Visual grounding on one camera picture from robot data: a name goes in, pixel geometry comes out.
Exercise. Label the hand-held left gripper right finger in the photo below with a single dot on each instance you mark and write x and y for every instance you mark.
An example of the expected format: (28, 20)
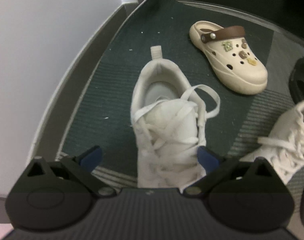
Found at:
(207, 160)

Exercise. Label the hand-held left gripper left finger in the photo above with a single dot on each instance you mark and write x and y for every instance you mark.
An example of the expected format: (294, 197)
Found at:
(92, 158)

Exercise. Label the white lace-up sneaker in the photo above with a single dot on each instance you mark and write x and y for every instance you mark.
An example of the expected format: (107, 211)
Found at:
(164, 120)
(292, 130)

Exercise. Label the black slide sandal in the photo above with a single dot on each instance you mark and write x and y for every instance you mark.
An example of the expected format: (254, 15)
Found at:
(302, 85)

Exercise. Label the grey green entry mat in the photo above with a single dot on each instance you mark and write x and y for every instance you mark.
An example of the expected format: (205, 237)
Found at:
(112, 100)

